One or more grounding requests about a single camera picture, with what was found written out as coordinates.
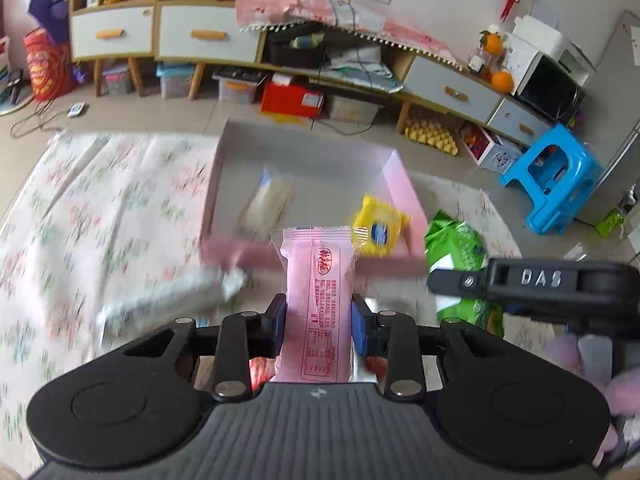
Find red white printed carton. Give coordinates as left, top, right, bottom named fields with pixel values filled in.
left=460, top=122, right=523, bottom=173

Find long silver snack packet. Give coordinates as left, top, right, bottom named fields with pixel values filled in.
left=95, top=266, right=248, bottom=336

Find yellow snack packet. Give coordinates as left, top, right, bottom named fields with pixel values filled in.
left=352, top=195, right=411, bottom=260

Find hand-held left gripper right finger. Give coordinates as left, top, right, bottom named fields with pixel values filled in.
left=351, top=296, right=507, bottom=400

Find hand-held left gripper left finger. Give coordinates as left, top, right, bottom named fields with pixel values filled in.
left=122, top=294, right=288, bottom=402

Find wooden shelf cabinet white drawers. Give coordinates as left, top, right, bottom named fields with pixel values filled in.
left=69, top=0, right=266, bottom=101

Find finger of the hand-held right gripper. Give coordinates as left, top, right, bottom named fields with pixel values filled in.
left=427, top=267, right=493, bottom=297

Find pink cloth with pompom trim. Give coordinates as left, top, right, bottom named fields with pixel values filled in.
left=235, top=0, right=466, bottom=68

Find red cardboard box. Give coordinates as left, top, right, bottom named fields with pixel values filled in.
left=261, top=80, right=326, bottom=118

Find yellow egg tray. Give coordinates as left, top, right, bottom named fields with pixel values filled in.
left=404, top=115, right=458, bottom=156

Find floral tablecloth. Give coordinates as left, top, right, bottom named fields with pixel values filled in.
left=0, top=130, right=556, bottom=480

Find red printed bag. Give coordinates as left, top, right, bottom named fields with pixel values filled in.
left=24, top=30, right=76, bottom=101

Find pink snack packet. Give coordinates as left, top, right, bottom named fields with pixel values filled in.
left=270, top=226, right=368, bottom=385

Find green snack packet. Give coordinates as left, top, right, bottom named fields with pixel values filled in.
left=424, top=210, right=506, bottom=338

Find pink cardboard box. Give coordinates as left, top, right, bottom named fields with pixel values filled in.
left=200, top=117, right=431, bottom=278

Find stack of papers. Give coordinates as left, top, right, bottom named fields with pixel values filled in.
left=327, top=45, right=403, bottom=93

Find black storage case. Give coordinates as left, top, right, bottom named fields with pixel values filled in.
left=263, top=25, right=331, bottom=68

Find black microwave oven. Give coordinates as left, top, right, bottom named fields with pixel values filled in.
left=515, top=52, right=586, bottom=123

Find wooden console grey drawers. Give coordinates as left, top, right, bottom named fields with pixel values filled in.
left=260, top=20, right=556, bottom=148

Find black floor cable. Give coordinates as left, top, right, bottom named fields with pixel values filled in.
left=11, top=99, right=71, bottom=139

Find clear white snack packet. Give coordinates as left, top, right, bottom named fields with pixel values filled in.
left=237, top=167, right=293, bottom=241

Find grey refrigerator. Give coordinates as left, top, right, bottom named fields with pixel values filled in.
left=575, top=10, right=640, bottom=226

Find blue plastic stool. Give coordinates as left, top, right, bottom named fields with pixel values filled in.
left=500, top=122, right=603, bottom=236

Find clear storage bin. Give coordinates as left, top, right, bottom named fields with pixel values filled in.
left=327, top=95, right=381, bottom=123
left=102, top=67, right=133, bottom=96
left=157, top=65, right=196, bottom=100
left=215, top=77, right=266, bottom=106

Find purple umbrella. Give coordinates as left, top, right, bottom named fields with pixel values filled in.
left=28, top=0, right=73, bottom=43

